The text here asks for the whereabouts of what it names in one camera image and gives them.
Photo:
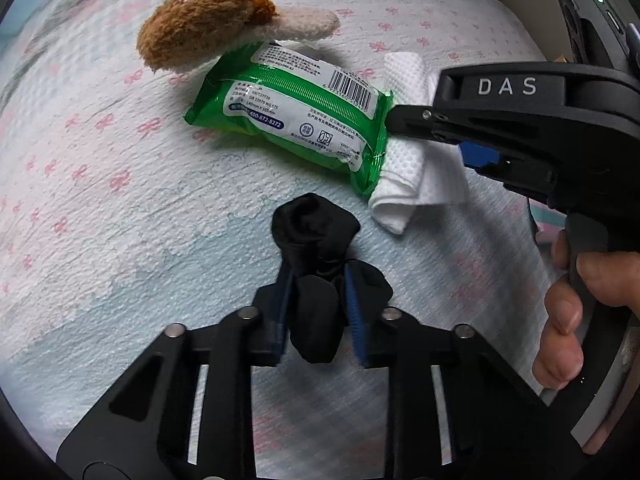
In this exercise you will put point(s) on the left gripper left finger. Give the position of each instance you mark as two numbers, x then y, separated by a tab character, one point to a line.
271	328

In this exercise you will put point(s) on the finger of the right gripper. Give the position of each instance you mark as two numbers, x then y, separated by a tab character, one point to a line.
521	168
420	123

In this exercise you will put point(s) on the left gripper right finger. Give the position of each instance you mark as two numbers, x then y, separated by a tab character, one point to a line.
367	294

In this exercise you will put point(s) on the white paper towel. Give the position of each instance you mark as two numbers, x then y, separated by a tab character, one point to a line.
414	173

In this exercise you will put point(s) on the black sock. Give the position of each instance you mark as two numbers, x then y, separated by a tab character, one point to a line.
314	236

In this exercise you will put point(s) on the green wet wipes pack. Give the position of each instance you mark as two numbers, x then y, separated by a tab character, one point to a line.
311	108

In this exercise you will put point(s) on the brown bear plush sock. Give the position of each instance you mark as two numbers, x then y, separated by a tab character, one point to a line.
184	34

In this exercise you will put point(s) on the person's right hand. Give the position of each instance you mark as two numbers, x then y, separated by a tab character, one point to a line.
613	279

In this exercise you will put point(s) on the light blue patterned bedspread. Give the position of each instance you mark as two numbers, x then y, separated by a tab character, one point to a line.
118	218

